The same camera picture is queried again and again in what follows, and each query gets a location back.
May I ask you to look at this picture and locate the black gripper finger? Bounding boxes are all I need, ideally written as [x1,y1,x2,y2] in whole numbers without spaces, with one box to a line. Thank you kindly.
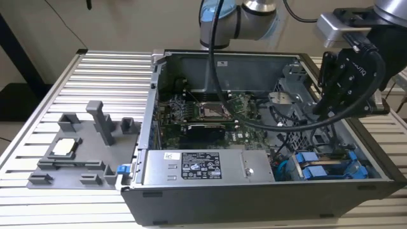
[320,71,354,120]
[312,51,333,115]

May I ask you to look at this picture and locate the hard disk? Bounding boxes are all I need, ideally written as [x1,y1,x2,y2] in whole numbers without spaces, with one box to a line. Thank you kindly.
[295,151,362,168]

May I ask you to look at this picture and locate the grey metal disk bay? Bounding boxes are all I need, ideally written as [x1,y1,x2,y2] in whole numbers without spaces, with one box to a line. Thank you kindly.
[269,63,325,151]

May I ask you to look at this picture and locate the blue disk carrier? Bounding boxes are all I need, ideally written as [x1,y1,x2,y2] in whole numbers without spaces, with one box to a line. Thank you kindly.
[300,166,370,181]

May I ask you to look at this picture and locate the RAM slot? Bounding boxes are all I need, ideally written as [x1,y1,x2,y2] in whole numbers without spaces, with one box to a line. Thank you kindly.
[187,90,233,101]

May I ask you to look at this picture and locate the green motherboard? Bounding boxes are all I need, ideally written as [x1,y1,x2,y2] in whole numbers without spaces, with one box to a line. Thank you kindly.
[157,93,276,151]

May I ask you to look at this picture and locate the CPU socket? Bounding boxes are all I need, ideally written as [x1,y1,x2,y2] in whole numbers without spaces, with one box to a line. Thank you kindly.
[192,101,233,120]

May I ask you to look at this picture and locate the black graphics card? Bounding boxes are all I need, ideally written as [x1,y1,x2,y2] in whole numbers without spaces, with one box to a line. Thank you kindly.
[183,123,227,147]

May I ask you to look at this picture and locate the open black PC case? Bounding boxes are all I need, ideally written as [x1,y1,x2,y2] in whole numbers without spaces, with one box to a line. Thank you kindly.
[120,49,407,226]

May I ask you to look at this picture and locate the silver power supply unit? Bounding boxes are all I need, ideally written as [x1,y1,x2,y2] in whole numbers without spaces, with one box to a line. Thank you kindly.
[141,149,276,186]

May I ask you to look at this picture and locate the blue case latch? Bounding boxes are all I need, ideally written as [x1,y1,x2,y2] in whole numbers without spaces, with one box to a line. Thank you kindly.
[116,164,132,177]

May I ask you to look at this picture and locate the grey plastic parts rack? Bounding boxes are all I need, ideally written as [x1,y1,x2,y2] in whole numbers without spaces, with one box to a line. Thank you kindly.
[27,100,143,190]

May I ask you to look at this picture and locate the silver CPU chip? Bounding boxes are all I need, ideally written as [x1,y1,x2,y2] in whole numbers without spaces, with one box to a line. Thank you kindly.
[52,138,79,156]

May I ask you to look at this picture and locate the black stand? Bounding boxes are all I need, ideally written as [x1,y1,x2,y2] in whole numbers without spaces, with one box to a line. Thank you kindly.
[0,13,53,123]

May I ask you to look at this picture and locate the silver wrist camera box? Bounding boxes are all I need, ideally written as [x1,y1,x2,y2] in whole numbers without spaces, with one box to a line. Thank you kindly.
[315,13,374,49]

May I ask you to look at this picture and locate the thin black cable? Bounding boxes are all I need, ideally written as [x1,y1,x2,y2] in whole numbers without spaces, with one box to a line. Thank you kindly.
[281,0,319,23]

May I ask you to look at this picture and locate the black wire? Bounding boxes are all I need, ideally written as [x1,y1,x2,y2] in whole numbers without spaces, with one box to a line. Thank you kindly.
[269,104,288,155]

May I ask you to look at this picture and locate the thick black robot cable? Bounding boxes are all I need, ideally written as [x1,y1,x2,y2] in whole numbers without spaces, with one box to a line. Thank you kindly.
[208,0,387,132]

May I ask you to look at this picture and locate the blue wire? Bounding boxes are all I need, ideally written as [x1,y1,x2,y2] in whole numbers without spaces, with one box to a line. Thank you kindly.
[275,158,289,180]

